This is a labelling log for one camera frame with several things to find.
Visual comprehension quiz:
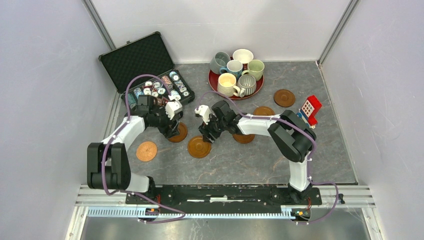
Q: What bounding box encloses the blue handled white mug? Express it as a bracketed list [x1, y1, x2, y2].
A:
[219, 59, 244, 80]

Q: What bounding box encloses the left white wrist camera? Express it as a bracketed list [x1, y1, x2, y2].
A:
[165, 96, 183, 120]

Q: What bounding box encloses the black foam-lined case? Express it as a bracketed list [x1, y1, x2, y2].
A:
[98, 31, 196, 105]

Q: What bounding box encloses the red blue toy truck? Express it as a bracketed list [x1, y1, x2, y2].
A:
[296, 95, 323, 129]

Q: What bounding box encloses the white bowl cup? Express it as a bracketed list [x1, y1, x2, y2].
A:
[232, 48, 254, 65]

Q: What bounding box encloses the wooden coaster three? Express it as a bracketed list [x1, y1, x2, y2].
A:
[168, 122, 188, 143]

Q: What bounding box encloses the woven cork coaster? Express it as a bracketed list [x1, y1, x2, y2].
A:
[135, 141, 158, 162]

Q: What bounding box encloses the wooden coaster two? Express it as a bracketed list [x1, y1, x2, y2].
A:
[232, 134, 256, 144]

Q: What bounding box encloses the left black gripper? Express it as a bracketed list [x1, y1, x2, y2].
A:
[148, 105, 180, 139]

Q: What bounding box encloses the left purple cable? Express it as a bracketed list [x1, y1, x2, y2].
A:
[100, 74, 186, 225]

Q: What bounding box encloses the red round tray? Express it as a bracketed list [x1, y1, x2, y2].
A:
[208, 70, 264, 100]

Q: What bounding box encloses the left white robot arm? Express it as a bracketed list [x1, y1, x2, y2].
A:
[86, 95, 183, 204]

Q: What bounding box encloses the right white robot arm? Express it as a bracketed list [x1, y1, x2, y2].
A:
[194, 100, 317, 204]

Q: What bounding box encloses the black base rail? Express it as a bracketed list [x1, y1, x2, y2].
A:
[146, 184, 322, 214]

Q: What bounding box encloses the cream ribbed mug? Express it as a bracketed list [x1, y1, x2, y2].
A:
[217, 73, 241, 97]

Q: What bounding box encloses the wooden coaster five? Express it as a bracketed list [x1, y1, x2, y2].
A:
[187, 135, 212, 159]

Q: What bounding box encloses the wooden coaster one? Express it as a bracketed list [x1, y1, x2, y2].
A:
[253, 106, 275, 116]

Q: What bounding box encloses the green mug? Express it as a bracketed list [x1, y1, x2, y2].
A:
[241, 59, 265, 81]

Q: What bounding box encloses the grey mug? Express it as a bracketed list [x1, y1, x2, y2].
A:
[209, 51, 231, 75]

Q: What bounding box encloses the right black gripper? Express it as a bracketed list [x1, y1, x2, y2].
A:
[198, 111, 227, 144]

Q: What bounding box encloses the wooden coaster four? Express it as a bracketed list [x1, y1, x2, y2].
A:
[273, 89, 296, 108]

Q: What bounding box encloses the grey striped cup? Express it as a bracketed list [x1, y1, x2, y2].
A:
[237, 74, 257, 98]

